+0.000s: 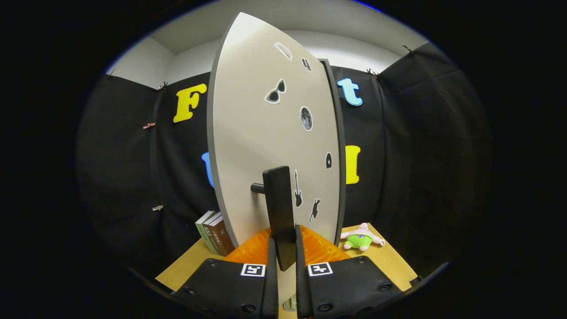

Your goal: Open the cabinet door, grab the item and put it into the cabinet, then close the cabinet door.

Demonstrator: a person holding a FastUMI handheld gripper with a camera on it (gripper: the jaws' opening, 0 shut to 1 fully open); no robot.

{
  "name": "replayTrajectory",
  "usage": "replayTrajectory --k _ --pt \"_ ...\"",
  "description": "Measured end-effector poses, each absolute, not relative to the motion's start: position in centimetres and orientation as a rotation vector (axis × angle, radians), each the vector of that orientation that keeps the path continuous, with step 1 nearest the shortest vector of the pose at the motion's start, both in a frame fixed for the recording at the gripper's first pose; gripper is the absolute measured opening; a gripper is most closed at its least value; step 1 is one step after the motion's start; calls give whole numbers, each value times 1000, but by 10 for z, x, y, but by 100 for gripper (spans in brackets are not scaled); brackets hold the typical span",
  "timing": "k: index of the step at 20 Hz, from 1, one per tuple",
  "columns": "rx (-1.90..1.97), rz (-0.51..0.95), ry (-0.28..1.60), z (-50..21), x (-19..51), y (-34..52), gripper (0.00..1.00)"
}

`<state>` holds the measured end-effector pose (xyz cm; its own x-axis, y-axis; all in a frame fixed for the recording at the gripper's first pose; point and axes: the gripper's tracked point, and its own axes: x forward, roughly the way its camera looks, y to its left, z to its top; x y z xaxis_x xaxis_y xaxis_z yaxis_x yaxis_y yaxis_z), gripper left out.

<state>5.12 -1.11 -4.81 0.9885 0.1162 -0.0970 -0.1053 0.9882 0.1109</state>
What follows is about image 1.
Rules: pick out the beige cabinet door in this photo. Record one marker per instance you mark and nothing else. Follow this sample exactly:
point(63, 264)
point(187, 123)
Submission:
point(257, 133)

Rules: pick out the black backdrop cloth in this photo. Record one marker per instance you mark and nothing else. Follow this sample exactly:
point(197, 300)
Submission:
point(421, 155)

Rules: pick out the green book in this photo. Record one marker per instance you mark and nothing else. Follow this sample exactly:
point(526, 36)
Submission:
point(203, 232)

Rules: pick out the black clip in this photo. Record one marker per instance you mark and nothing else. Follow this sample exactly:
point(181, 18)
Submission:
point(407, 48)
point(163, 85)
point(370, 72)

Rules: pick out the grey cabinet body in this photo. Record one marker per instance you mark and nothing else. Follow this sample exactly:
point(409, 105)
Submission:
point(342, 177)

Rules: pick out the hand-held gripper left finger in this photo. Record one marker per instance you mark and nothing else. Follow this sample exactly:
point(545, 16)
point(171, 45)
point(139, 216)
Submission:
point(272, 283)

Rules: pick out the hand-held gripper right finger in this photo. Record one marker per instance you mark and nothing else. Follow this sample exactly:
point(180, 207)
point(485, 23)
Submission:
point(301, 288)

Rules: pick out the green and pink plush toy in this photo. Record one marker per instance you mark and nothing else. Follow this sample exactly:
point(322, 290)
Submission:
point(359, 240)

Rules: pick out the grey-green book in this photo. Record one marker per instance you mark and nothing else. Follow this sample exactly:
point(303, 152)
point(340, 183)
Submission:
point(211, 231)

